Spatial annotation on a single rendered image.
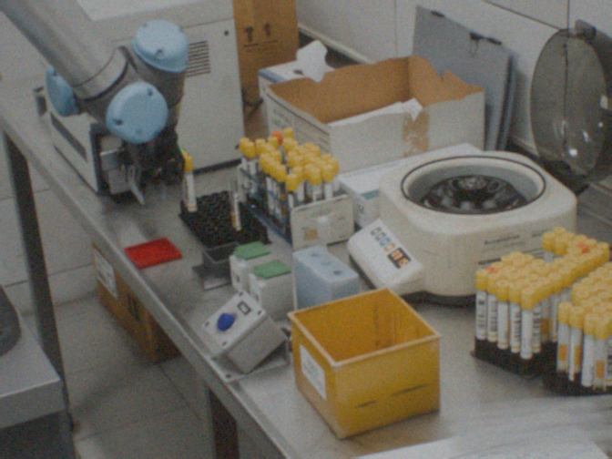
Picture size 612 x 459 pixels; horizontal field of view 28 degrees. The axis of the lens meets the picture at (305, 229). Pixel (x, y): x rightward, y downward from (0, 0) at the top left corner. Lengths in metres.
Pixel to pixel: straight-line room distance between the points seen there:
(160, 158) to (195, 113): 0.28
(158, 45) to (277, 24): 0.86
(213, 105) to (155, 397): 1.21
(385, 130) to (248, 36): 0.66
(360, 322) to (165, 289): 0.36
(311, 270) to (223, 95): 0.62
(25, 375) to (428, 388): 0.48
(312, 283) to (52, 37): 0.44
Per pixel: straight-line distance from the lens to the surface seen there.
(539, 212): 1.64
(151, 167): 1.80
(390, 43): 2.37
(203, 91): 2.07
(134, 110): 1.52
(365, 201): 1.79
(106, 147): 2.05
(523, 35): 1.98
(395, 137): 1.92
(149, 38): 1.68
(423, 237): 1.61
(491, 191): 1.73
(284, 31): 2.51
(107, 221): 1.97
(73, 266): 3.60
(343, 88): 2.12
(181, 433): 2.98
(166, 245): 1.86
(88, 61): 1.50
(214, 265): 1.71
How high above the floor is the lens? 1.68
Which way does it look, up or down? 26 degrees down
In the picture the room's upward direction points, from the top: 4 degrees counter-clockwise
